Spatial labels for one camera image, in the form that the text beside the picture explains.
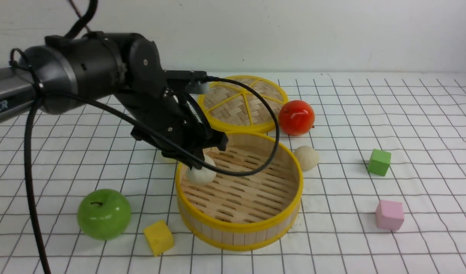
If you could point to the yellow woven steamer lid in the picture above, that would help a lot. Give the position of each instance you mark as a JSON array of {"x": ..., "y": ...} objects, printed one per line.
[{"x": 230, "y": 107}]

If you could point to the green apple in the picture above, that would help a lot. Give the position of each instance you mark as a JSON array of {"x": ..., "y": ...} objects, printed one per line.
[{"x": 104, "y": 214}]

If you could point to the white bun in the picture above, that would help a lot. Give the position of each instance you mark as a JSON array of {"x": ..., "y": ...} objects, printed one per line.
[
  {"x": 200, "y": 177},
  {"x": 307, "y": 157}
]

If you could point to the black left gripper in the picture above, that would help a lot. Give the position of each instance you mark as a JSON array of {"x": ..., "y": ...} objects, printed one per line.
[{"x": 171, "y": 117}]

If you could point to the green cube block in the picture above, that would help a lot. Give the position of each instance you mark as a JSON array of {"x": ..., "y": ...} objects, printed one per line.
[{"x": 379, "y": 162}]

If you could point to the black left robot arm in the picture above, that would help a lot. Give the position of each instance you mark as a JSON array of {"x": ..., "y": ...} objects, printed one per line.
[{"x": 125, "y": 65}]

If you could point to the yellow cube block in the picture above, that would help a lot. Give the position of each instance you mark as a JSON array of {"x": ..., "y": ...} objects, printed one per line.
[{"x": 159, "y": 237}]

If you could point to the pink cube block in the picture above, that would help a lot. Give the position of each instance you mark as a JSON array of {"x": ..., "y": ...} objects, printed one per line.
[{"x": 389, "y": 215}]

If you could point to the red tomato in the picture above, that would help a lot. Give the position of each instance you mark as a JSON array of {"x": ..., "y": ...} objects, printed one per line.
[{"x": 296, "y": 117}]

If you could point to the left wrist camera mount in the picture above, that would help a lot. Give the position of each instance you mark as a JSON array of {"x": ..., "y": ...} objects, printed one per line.
[{"x": 187, "y": 81}]

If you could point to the yellow bamboo steamer tray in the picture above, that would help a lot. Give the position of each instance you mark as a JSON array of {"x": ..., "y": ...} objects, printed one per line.
[{"x": 243, "y": 213}]

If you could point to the white grid tablecloth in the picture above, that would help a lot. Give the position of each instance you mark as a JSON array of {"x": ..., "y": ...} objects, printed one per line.
[{"x": 420, "y": 120}]

